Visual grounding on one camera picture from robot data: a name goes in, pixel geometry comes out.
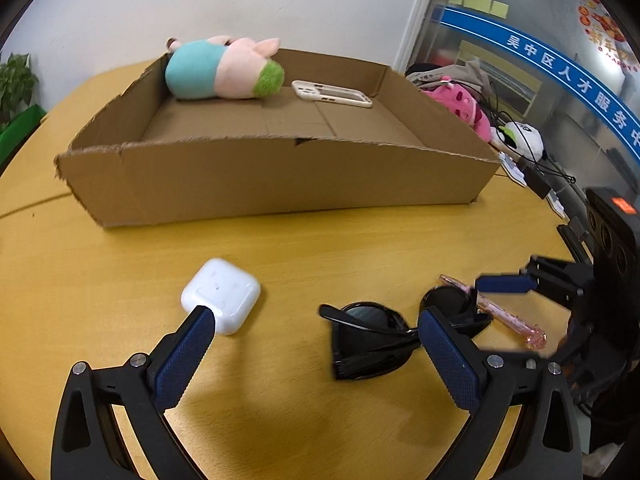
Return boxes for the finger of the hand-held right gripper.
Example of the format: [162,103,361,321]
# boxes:
[475,255,596,311]
[547,321,597,367]

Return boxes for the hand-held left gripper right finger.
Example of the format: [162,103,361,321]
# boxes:
[417,306,585,480]

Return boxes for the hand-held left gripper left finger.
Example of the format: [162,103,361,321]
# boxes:
[50,305,217,480]

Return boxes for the pink pen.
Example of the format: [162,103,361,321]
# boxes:
[438,274,547,348]

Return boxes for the white earbuds case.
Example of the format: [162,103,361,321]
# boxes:
[180,258,262,336]

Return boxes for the black sunglasses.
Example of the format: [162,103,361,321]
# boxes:
[318,285,493,381]

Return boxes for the brown cardboard box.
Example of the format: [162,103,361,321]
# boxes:
[54,49,501,230]

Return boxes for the black power adapter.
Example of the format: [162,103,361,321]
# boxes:
[524,166,552,199]

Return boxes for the white paper card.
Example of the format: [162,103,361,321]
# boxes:
[497,152,527,186]

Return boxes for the panda plush toy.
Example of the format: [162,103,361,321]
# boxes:
[490,121,545,161]

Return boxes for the magenta plush toy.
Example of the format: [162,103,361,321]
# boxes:
[425,82,493,143]

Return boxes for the yellow poster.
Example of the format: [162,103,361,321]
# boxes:
[457,40,541,111]

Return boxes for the grey cloth bag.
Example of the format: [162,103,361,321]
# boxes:
[405,58,493,93]

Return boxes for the blue window banner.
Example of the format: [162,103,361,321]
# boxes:
[440,4,640,148]

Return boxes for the red window decoration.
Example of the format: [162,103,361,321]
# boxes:
[577,0,638,73]

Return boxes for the beige phone case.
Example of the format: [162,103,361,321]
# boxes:
[291,80,374,110]

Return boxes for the green covered bench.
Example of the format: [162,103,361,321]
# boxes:
[0,105,46,166]

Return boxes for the pink pig plush toy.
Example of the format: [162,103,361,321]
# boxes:
[164,35,287,101]

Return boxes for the large potted plant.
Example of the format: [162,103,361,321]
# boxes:
[0,53,40,126]

